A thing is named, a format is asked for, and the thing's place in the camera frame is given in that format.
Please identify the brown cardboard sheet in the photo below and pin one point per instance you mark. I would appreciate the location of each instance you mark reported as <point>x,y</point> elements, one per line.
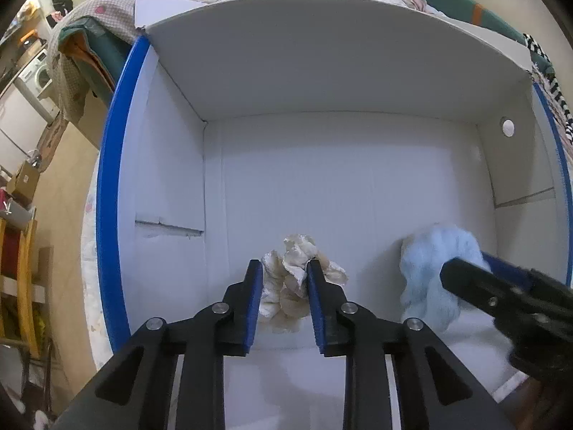
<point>51,139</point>

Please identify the white washing machine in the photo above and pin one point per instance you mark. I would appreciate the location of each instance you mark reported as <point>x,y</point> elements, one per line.
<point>38,76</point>

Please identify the light blue plush toy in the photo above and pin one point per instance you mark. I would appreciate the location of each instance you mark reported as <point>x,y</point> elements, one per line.
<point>425,268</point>

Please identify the striped cloth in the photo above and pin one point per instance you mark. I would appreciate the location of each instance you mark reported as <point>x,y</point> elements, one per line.
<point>555,94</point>

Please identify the checkered quilt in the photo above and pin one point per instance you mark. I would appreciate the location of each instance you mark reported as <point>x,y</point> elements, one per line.
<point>98,4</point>

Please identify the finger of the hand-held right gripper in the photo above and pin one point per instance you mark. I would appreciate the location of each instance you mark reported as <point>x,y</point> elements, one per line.
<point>474,282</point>
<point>510,273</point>

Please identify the white cardboard box blue tape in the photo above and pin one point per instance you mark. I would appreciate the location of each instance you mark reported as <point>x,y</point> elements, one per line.
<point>335,165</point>

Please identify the white cabinet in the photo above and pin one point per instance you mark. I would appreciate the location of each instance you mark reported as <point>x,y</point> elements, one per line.
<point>18,125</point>

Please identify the black clothing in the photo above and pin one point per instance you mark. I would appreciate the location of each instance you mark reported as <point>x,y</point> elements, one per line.
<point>60,2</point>

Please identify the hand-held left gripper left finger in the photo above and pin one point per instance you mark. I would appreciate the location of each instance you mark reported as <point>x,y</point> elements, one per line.
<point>255,300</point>

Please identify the green cushion orange stripe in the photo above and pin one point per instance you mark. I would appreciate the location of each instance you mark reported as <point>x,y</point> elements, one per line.
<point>456,4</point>

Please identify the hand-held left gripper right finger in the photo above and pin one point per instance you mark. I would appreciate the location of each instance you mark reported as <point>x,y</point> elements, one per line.
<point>313,309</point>

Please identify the yellow wooden rack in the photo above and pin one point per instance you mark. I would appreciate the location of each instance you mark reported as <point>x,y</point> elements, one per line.
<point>22,277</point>

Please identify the cream plush toy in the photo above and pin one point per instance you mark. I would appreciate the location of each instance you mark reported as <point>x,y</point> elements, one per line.
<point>295,255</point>

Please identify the small cardboard box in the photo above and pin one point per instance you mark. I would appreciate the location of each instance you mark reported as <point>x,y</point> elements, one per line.
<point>24,181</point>

